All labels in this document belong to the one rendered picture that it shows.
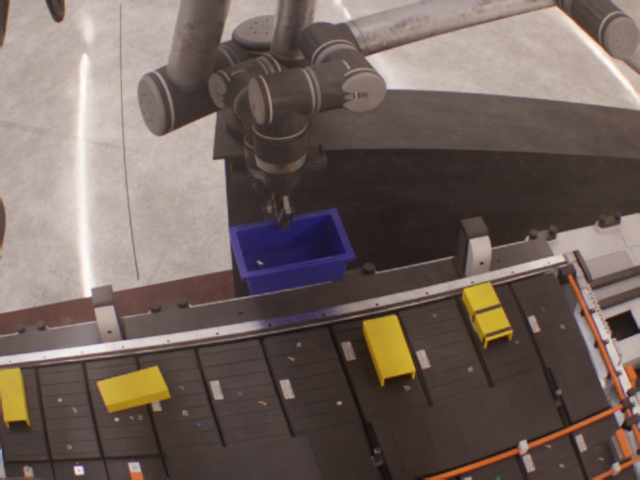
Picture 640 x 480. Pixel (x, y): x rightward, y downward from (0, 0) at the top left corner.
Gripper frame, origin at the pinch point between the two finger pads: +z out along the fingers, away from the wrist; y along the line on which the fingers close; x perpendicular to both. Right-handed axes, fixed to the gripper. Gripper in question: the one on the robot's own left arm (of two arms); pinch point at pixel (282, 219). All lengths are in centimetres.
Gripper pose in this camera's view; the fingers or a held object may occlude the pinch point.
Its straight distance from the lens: 212.5
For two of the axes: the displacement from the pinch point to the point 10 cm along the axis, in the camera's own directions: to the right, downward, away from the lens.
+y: 2.5, 6.8, -6.9
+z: 0.1, 7.2, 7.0
